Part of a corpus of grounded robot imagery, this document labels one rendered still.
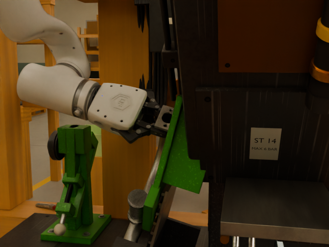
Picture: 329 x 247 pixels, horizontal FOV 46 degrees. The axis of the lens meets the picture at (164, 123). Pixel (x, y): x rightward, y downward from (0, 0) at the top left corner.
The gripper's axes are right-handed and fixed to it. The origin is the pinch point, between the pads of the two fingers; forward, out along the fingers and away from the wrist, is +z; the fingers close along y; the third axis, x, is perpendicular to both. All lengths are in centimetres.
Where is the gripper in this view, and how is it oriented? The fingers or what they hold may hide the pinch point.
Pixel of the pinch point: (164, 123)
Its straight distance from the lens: 80.0
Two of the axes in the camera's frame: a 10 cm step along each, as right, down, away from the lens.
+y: 3.2, -7.8, 5.4
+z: 9.5, 2.9, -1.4
